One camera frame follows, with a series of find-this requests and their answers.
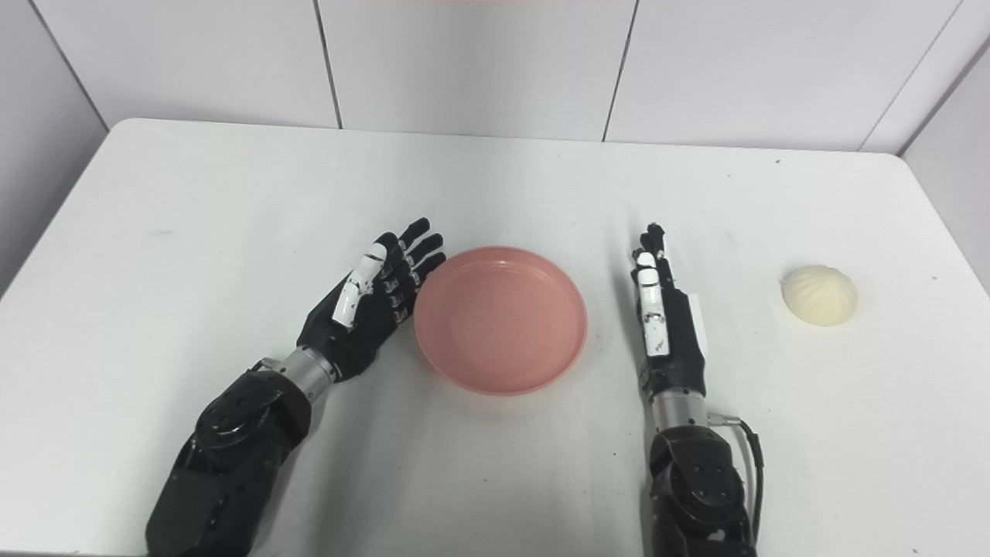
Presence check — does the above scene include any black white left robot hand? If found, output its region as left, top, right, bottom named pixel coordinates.
left=297, top=217, right=447, bottom=382

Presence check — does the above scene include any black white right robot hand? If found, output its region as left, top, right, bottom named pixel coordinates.
left=630, top=223, right=709, bottom=400

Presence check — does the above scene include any pink round plate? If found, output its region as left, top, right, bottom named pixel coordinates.
left=413, top=246, right=589, bottom=397

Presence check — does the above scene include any cream steamed bun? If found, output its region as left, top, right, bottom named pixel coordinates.
left=780, top=265, right=859, bottom=327

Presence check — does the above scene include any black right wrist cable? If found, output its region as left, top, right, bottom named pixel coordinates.
left=707, top=413, right=766, bottom=542

